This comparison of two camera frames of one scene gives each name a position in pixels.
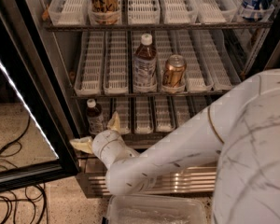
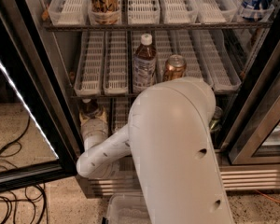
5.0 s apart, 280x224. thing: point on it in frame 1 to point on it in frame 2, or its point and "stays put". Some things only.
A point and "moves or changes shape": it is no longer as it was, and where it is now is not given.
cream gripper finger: (115, 122) to (104, 118)
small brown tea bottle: (95, 118) moves or changes shape
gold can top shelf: (104, 2) stays put
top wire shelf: (153, 29) stays put
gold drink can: (174, 76) stays put
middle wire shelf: (203, 95) stays put
